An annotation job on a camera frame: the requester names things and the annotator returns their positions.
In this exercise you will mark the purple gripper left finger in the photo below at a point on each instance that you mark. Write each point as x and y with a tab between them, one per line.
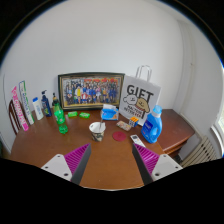
71	166

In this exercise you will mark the blue tissue pack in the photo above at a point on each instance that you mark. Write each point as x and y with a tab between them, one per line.
109	112

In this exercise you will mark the patterned small card box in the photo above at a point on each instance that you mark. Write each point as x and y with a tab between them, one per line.
124	126

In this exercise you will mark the white radiator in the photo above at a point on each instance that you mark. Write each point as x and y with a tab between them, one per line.
204	152

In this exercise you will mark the wooden chair back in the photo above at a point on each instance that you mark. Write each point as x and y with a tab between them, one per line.
13	118

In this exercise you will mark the green plastic bottle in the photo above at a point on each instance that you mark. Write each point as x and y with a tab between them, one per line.
60	118

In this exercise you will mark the rubik's cube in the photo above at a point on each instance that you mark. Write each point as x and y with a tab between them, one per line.
133	121

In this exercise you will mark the green white toothpaste box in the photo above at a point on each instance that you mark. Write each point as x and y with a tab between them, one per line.
23	94

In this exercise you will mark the white gift paper bag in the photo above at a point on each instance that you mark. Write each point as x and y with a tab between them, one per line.
139	96

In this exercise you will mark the dark wooden side cabinet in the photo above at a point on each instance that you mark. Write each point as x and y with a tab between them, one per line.
175	132

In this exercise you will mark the green soap bar left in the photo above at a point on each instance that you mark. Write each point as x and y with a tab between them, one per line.
72	114

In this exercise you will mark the blue detergent bottle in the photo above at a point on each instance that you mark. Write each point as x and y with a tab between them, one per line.
152	127

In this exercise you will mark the white lotion bottle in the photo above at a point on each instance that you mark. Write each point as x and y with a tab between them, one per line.
37	108

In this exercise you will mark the dark blue pump bottle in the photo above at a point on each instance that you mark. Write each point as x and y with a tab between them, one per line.
45	104

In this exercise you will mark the red round coaster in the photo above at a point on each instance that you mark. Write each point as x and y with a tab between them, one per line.
119	136

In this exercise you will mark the green soap bar right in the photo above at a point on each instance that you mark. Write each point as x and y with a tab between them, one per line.
84	115

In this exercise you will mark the camouflage paper cup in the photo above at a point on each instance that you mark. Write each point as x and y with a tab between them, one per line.
97	130

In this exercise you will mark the white remote control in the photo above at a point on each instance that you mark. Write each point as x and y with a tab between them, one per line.
137	140

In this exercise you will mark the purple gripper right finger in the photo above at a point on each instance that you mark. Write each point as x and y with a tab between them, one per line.
152	166

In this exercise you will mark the black pump bottle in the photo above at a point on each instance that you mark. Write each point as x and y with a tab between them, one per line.
55	100

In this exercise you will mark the green soap bar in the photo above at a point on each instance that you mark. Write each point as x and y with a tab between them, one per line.
84	115
72	114

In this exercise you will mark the pink toothpaste box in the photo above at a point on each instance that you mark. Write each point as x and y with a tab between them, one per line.
19	112

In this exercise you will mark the framed group photo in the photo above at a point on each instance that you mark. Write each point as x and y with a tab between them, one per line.
89	90

